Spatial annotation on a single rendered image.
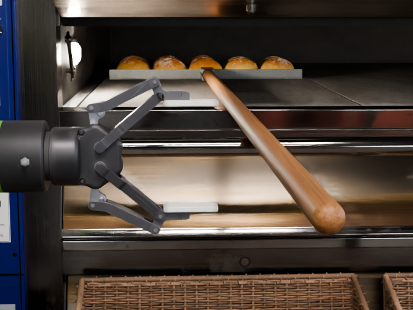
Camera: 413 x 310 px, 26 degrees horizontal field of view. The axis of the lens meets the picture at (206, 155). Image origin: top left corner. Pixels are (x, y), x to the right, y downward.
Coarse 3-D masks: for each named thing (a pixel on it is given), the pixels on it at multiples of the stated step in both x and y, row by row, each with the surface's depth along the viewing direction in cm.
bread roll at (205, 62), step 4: (196, 60) 257; (200, 60) 256; (204, 60) 256; (208, 60) 256; (212, 60) 256; (192, 64) 257; (196, 64) 256; (200, 64) 255; (204, 64) 255; (208, 64) 255; (212, 64) 256; (216, 64) 256; (192, 68) 256; (196, 68) 256; (216, 68) 256; (220, 68) 256
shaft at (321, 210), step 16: (208, 80) 221; (224, 96) 176; (240, 112) 147; (256, 128) 126; (256, 144) 119; (272, 144) 111; (272, 160) 104; (288, 160) 99; (288, 176) 93; (304, 176) 89; (288, 192) 91; (304, 192) 84; (320, 192) 81; (304, 208) 81; (320, 208) 77; (336, 208) 77; (320, 224) 77; (336, 224) 77
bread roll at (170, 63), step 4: (160, 60) 256; (164, 60) 256; (168, 60) 255; (172, 60) 256; (176, 60) 256; (156, 64) 256; (160, 64) 255; (164, 64) 255; (168, 64) 255; (172, 64) 255; (176, 64) 255; (180, 64) 256; (184, 64) 257; (156, 68) 255; (160, 68) 255; (164, 68) 254; (168, 68) 254; (172, 68) 254; (176, 68) 255; (180, 68) 255; (184, 68) 256
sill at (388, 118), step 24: (72, 120) 174; (120, 120) 175; (144, 120) 175; (168, 120) 175; (192, 120) 175; (216, 120) 175; (264, 120) 176; (288, 120) 176; (312, 120) 176; (336, 120) 176; (360, 120) 177; (384, 120) 177; (408, 120) 177
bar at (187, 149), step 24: (144, 144) 138; (168, 144) 138; (192, 144) 138; (216, 144) 138; (240, 144) 138; (288, 144) 139; (312, 144) 139; (336, 144) 139; (360, 144) 139; (384, 144) 139; (408, 144) 140
